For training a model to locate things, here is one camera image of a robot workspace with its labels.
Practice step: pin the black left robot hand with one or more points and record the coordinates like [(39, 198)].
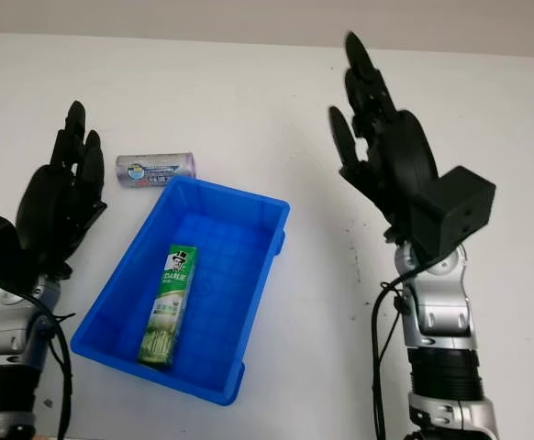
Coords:
[(47, 211)]

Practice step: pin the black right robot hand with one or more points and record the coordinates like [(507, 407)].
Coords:
[(400, 160)]

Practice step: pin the silver purple bag roll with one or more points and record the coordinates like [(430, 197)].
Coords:
[(154, 167)]

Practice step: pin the green toothpaste box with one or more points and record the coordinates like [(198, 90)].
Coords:
[(170, 302)]

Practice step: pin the blue plastic tray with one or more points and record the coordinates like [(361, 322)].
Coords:
[(239, 256)]

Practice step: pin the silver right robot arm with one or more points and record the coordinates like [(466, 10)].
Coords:
[(446, 321)]

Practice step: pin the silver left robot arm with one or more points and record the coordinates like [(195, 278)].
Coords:
[(5, 339)]

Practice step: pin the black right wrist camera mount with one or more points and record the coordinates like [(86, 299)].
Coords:
[(455, 211)]

